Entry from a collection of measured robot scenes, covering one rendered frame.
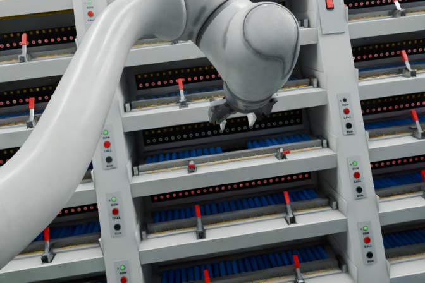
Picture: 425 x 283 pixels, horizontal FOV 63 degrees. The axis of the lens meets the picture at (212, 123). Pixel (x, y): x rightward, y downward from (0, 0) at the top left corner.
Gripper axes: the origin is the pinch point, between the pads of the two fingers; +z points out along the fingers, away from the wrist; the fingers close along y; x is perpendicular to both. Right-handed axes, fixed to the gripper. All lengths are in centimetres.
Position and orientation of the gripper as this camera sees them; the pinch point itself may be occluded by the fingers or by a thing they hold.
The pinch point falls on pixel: (236, 119)
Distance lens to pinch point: 82.1
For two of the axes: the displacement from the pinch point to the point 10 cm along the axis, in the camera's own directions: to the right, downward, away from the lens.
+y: 9.9, -1.4, 0.7
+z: -0.3, 2.6, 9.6
